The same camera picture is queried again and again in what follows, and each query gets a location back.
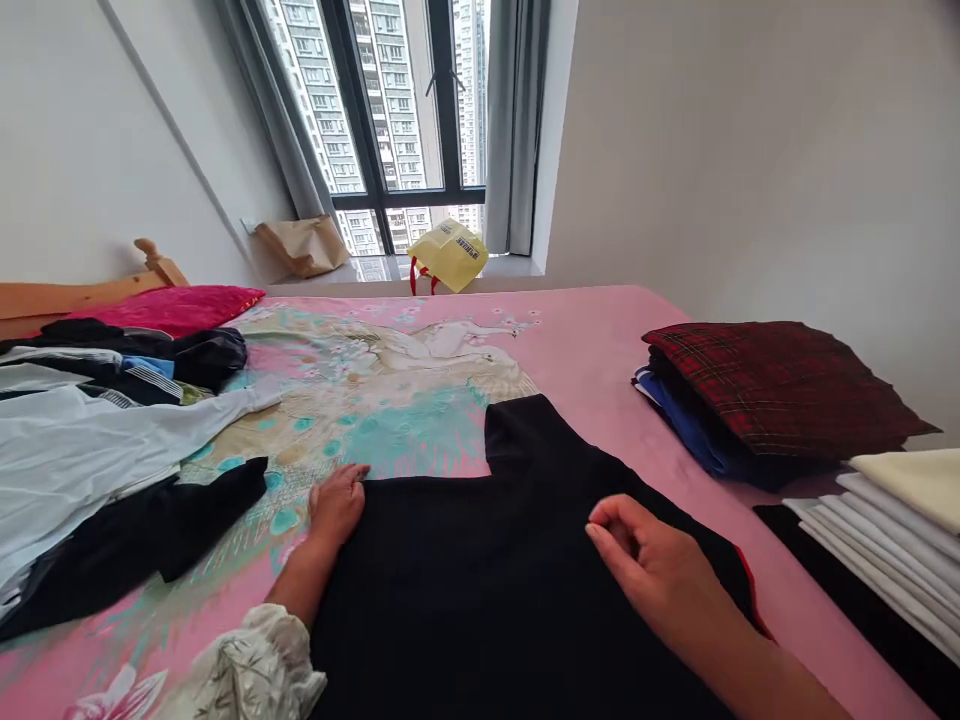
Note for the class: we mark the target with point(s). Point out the person's left hand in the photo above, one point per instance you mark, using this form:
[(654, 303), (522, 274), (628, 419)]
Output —
[(334, 508)]

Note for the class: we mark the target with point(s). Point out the person's right hand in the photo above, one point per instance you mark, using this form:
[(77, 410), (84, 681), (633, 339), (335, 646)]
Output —
[(667, 570)]

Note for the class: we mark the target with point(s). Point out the black garment with red lining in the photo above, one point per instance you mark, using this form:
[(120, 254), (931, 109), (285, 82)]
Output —
[(480, 585)]

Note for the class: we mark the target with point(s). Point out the blue folded garment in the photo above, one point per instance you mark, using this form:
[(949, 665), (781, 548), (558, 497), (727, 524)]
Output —
[(694, 431)]

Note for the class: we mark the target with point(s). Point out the pink floral bed sheet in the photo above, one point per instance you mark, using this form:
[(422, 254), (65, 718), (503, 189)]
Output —
[(420, 375)]

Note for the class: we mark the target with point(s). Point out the black velvet garment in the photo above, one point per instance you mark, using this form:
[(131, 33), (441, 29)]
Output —
[(165, 525)]

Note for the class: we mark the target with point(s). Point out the flat black folded cloth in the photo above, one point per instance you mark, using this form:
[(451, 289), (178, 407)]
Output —
[(847, 600)]

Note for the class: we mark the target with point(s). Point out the black shiny garment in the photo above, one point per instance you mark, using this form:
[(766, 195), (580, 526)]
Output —
[(210, 356)]

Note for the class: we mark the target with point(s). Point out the stack of white folded cloths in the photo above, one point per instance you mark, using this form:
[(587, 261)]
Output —
[(885, 540)]

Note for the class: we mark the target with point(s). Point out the red plaid folded garment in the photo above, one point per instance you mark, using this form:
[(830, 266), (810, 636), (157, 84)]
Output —
[(787, 382)]

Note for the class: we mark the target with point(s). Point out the white long-sleeve garment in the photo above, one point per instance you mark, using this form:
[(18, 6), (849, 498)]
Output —
[(82, 457)]

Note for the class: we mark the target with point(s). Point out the magenta velvet pillow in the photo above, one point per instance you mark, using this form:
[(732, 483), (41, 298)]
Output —
[(172, 307)]

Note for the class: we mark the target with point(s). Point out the cream folded cloth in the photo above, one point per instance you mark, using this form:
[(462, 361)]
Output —
[(919, 484)]

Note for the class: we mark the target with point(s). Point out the brown paper bag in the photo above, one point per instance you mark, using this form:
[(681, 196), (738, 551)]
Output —
[(304, 244)]

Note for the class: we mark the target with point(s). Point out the navy striped garment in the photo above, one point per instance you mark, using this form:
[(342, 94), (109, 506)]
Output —
[(90, 360)]

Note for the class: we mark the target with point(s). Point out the wooden headboard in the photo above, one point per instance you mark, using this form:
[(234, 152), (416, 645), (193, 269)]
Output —
[(82, 294)]

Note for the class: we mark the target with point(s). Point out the grey curtain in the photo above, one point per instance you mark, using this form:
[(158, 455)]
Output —
[(281, 112), (517, 127)]

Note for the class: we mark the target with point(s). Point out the black framed window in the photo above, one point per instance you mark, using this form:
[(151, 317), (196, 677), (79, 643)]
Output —
[(397, 112)]

